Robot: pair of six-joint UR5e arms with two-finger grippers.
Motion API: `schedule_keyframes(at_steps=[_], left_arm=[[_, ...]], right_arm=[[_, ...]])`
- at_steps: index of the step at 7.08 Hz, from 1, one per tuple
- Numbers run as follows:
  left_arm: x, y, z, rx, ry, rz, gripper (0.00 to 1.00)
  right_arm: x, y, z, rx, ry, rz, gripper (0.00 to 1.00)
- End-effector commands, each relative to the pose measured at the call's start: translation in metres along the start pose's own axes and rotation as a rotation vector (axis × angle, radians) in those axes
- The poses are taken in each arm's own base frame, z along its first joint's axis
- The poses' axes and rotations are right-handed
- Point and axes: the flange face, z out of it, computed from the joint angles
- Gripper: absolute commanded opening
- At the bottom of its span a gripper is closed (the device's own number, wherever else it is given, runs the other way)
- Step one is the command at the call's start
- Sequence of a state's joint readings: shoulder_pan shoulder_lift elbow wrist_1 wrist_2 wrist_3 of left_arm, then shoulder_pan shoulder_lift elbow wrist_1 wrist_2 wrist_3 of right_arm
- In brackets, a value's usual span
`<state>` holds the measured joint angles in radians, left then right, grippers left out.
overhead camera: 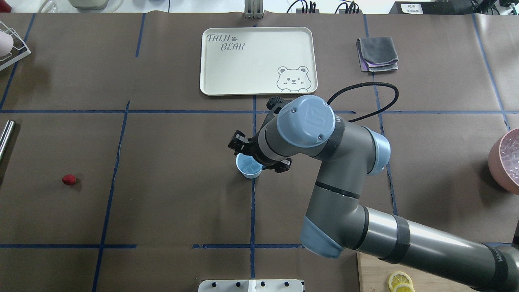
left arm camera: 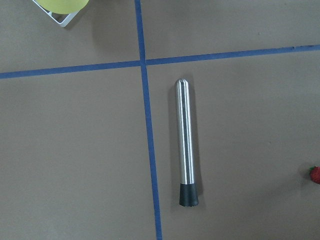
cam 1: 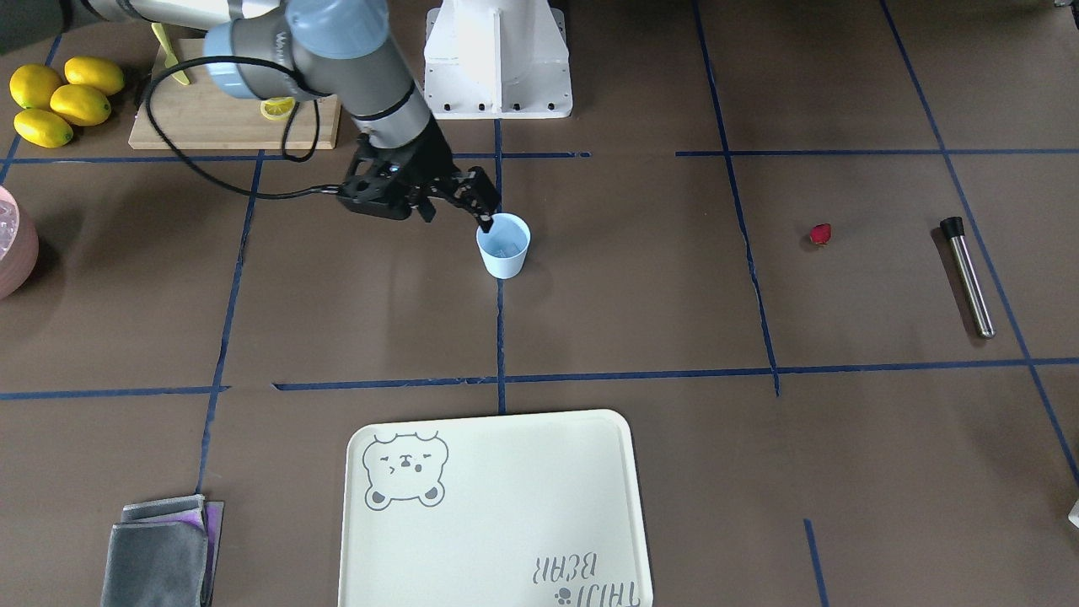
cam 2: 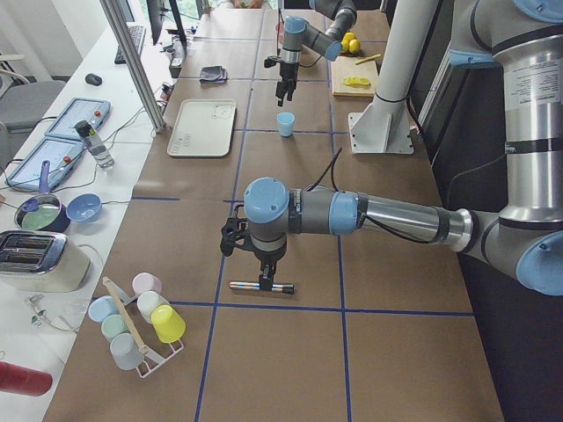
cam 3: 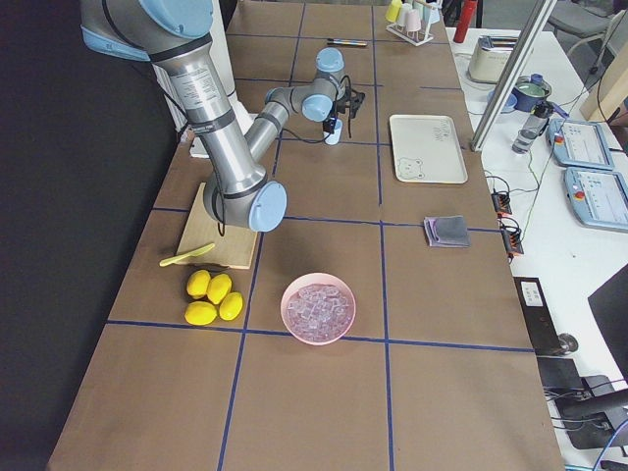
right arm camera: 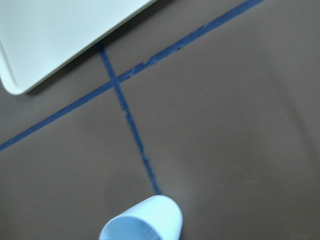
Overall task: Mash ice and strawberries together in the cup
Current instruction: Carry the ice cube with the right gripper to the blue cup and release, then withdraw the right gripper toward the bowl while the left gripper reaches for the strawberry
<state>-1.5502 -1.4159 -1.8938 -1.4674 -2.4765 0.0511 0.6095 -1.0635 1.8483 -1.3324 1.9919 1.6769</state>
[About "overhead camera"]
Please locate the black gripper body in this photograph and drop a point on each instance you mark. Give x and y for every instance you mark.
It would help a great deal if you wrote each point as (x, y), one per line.
(252, 147)

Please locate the steel muddler with black tip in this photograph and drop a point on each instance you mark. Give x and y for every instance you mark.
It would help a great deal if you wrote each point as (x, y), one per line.
(5, 136)

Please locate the pink bowl of ice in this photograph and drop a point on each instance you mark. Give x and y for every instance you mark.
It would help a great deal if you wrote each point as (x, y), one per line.
(503, 161)

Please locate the grey folded cloth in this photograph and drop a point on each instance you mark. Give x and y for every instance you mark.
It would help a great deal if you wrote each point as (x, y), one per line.
(377, 54)

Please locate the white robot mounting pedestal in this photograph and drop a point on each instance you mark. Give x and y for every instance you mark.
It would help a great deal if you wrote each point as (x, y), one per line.
(252, 285)

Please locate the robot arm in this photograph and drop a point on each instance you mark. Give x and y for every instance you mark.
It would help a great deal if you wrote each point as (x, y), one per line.
(335, 220)

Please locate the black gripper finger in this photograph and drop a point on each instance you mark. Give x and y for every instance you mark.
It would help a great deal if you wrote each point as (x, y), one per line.
(281, 166)
(238, 143)

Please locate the light blue plastic cup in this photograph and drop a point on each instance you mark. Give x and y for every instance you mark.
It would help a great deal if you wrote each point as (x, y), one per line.
(248, 166)

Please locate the lemon slices stack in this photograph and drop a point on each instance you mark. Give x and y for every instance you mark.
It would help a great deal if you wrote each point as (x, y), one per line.
(400, 282)

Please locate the wooden cutting board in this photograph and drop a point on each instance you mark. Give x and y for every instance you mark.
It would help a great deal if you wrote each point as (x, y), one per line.
(373, 275)

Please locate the red strawberry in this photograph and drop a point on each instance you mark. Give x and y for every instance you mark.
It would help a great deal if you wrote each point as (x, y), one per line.
(69, 179)

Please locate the cream bear serving tray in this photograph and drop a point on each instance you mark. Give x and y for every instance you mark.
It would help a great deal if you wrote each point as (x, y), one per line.
(257, 61)

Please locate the white wire cup rack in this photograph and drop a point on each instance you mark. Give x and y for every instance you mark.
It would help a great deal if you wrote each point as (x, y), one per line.
(19, 51)

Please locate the aluminium frame post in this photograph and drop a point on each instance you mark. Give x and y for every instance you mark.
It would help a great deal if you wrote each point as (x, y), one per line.
(253, 9)

